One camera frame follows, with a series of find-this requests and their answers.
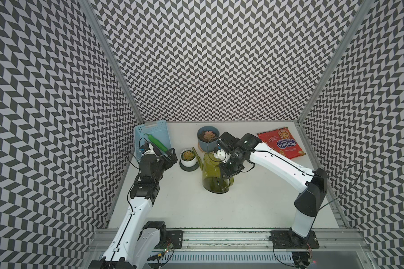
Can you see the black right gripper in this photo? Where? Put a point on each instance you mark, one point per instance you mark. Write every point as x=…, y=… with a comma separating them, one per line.
x=228, y=172

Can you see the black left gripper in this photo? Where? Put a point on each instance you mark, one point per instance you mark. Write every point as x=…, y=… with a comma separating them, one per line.
x=171, y=157

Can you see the green transparent watering can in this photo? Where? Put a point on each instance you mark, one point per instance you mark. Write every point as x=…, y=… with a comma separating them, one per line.
x=212, y=177

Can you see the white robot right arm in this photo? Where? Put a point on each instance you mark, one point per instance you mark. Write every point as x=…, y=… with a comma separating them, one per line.
x=312, y=185

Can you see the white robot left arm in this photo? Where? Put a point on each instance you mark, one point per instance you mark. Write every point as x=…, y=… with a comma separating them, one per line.
x=131, y=222

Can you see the white pot yellow-green succulent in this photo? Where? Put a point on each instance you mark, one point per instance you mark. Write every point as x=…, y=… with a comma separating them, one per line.
x=188, y=158

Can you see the blue-grey plant pot pink succulent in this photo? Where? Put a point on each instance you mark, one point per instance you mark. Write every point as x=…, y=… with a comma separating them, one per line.
x=209, y=135

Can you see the dark round saucer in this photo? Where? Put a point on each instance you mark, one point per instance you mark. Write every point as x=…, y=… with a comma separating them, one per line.
x=188, y=168

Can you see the green toy cucumber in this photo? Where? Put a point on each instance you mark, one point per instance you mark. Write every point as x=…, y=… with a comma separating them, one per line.
x=156, y=142

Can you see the light blue plastic basket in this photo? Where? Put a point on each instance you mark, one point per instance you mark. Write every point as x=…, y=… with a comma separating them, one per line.
x=159, y=130

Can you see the cork coaster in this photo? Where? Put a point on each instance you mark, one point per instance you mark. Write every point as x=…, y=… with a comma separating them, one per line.
x=203, y=147

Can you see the red candy bag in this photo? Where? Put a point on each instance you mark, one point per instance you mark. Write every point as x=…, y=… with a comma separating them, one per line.
x=282, y=141

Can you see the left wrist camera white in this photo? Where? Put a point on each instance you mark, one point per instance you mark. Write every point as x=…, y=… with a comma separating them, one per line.
x=148, y=149

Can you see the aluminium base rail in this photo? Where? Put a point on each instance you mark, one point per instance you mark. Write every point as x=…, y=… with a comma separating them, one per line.
x=157, y=246

